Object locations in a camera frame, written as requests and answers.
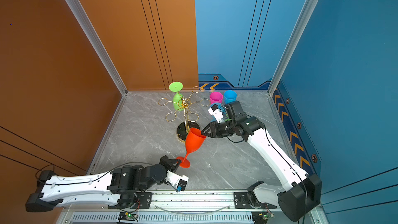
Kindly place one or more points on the green wine glass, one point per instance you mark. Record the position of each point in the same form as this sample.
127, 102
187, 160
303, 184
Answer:
226, 116
177, 102

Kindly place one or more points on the black mounting plate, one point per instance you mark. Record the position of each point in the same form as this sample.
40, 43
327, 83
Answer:
138, 200
244, 200

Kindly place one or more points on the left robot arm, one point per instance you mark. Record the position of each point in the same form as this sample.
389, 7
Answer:
124, 187

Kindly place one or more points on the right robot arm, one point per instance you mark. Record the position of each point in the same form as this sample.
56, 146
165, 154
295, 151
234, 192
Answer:
299, 192

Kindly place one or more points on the blue wine glass front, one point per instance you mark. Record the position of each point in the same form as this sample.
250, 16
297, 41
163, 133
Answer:
217, 107

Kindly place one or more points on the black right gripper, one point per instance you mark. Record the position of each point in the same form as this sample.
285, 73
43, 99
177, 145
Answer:
214, 128

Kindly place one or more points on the blue wine glass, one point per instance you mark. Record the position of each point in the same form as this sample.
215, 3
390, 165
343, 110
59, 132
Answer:
229, 96
217, 107

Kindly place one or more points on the gold wine glass rack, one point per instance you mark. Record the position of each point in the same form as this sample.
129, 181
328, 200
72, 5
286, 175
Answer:
190, 118

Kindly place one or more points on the green wine glass back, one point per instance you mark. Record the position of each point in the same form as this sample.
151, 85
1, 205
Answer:
177, 102

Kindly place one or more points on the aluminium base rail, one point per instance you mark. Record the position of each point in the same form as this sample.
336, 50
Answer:
169, 207

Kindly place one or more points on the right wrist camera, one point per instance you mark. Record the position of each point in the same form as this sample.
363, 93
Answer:
216, 112

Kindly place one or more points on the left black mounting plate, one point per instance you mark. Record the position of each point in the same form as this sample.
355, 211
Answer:
138, 200

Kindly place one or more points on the pink wine glass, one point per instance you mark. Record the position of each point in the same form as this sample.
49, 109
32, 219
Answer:
216, 97

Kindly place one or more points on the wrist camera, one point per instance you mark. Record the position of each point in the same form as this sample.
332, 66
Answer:
177, 182
216, 112

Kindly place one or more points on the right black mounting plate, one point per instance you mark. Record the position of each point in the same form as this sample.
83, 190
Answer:
244, 200

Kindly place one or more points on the green circuit board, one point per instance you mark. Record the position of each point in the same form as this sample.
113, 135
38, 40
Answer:
261, 217
127, 218

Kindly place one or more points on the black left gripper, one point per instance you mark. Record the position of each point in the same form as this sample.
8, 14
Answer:
170, 164

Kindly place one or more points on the left green circuit board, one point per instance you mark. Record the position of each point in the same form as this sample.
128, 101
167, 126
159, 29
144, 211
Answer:
127, 218

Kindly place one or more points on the red wine glass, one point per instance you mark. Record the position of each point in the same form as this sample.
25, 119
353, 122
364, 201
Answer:
193, 142

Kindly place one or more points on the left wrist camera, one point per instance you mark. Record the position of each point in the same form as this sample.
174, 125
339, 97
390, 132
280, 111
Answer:
177, 182

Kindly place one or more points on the right green circuit board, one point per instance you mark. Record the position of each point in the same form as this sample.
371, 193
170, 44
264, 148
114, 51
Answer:
261, 217

